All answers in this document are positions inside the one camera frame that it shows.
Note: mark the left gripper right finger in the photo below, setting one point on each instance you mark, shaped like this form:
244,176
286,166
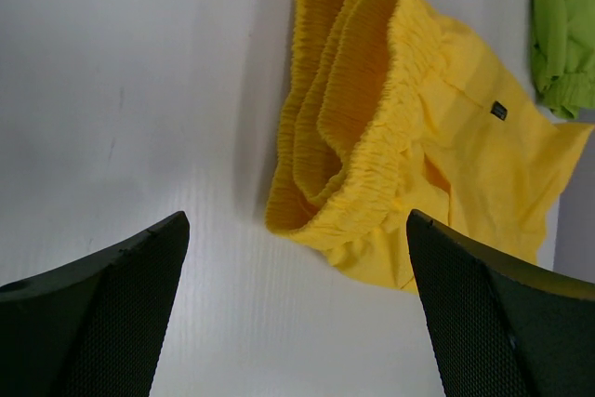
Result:
500,326

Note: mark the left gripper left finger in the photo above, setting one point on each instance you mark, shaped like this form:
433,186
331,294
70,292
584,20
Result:
94,326

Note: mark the yellow shorts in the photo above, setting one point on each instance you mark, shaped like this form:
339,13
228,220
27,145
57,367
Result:
394,107

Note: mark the lime green shorts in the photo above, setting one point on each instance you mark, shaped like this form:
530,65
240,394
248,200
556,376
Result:
562,55

